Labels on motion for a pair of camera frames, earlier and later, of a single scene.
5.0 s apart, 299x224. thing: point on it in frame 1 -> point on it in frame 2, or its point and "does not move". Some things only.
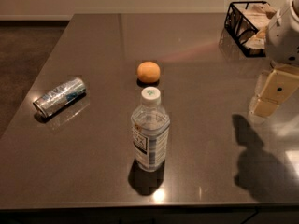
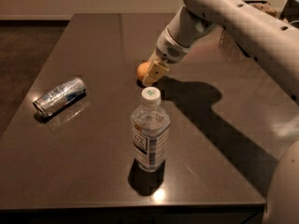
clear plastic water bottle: x=150 y=128 does not move
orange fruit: x=149 y=72 does not move
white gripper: x=284 y=36 -> x=169 y=50
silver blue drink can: x=62 y=94 does not move
